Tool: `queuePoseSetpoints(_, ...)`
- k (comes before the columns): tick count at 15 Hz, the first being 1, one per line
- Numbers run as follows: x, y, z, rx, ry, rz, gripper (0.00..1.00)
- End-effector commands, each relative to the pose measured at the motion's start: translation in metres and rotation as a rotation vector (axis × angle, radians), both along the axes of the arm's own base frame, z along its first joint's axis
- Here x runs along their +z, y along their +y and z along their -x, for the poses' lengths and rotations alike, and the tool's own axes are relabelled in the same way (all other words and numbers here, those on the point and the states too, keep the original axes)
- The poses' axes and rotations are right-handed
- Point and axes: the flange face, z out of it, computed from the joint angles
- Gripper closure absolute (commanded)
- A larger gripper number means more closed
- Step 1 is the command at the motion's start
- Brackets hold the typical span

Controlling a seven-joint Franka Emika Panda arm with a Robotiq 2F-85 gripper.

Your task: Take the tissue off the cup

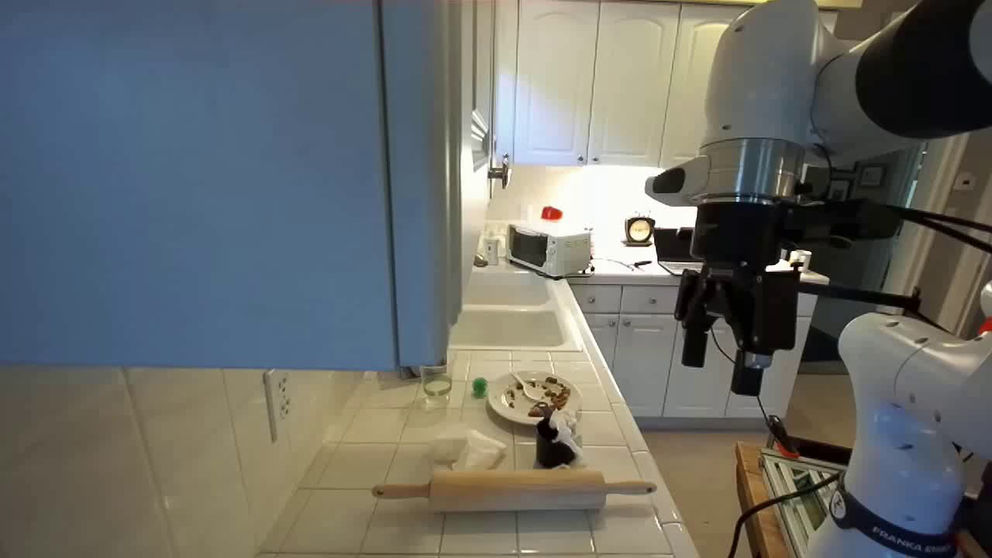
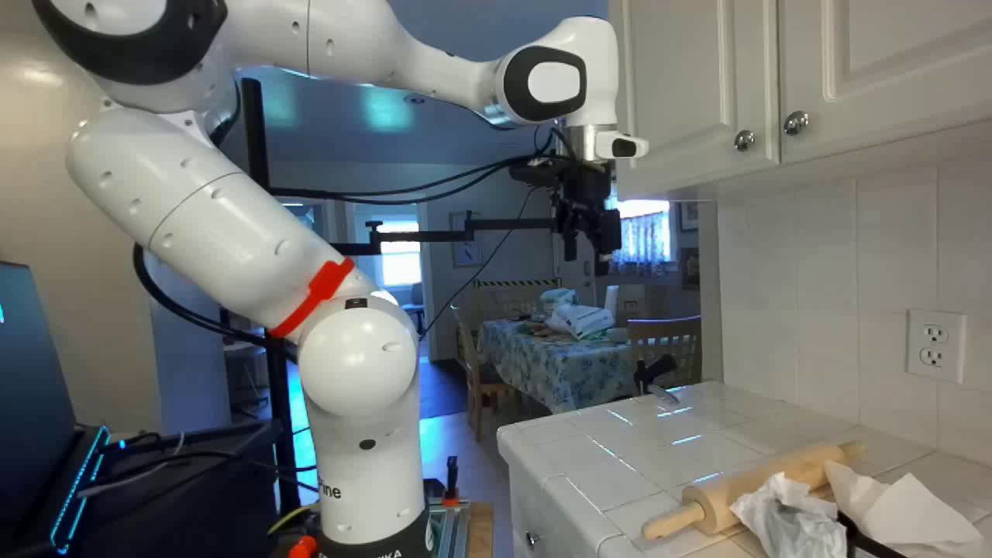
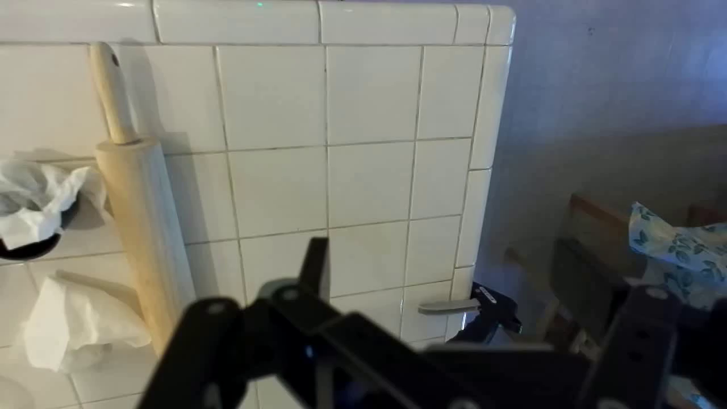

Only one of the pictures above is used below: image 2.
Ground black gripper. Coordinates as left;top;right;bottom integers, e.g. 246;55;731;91
554;168;620;275

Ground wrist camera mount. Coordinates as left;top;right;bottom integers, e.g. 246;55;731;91
510;154;613;185

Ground white wall power outlet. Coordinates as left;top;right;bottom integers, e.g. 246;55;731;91
906;311;967;384

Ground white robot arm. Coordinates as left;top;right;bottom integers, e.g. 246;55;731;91
30;0;648;558

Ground white tissue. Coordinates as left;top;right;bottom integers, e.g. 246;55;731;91
824;463;984;553

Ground wooden rolling pin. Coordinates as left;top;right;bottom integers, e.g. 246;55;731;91
643;444;866;540

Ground white upper cabinets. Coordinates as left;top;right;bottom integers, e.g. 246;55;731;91
610;0;992;197

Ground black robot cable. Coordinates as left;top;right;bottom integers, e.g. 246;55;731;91
269;150;568;206

